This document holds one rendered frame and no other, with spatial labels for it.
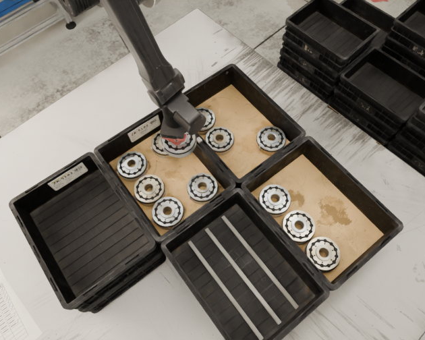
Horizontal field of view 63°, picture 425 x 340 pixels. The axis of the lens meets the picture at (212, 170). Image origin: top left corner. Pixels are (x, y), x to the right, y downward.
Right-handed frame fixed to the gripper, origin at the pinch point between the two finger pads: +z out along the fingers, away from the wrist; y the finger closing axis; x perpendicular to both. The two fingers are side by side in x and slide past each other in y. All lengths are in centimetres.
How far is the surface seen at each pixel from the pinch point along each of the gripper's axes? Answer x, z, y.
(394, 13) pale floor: -123, 105, 188
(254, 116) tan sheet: -22.6, 20.8, 23.8
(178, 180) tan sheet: 0.9, 20.9, -5.9
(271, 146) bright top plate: -29.5, 17.5, 10.0
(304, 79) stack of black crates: -51, 75, 89
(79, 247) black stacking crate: 28.0, 21.1, -33.1
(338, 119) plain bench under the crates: -58, 33, 36
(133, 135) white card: 18.5, 15.3, 6.5
